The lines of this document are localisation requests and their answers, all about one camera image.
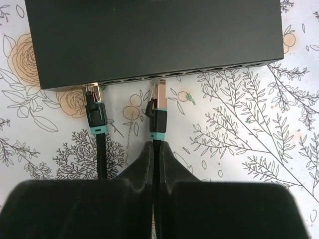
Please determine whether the black network switch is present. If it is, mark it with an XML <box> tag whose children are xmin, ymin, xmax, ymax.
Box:
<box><xmin>25</xmin><ymin>0</ymin><xmax>284</xmax><ymax>90</ymax></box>

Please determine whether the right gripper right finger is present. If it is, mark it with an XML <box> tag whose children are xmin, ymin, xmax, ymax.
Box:
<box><xmin>158</xmin><ymin>141</ymin><xmax>308</xmax><ymax>239</ymax></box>

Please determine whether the black ethernet cable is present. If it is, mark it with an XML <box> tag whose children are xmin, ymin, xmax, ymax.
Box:
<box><xmin>82</xmin><ymin>78</ymin><xmax>167</xmax><ymax>239</ymax></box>

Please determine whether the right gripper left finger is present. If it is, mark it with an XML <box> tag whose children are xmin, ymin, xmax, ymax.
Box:
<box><xmin>0</xmin><ymin>141</ymin><xmax>154</xmax><ymax>239</ymax></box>

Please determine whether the floral patterned table mat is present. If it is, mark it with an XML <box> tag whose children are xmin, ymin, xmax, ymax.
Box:
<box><xmin>0</xmin><ymin>0</ymin><xmax>319</xmax><ymax>239</ymax></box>

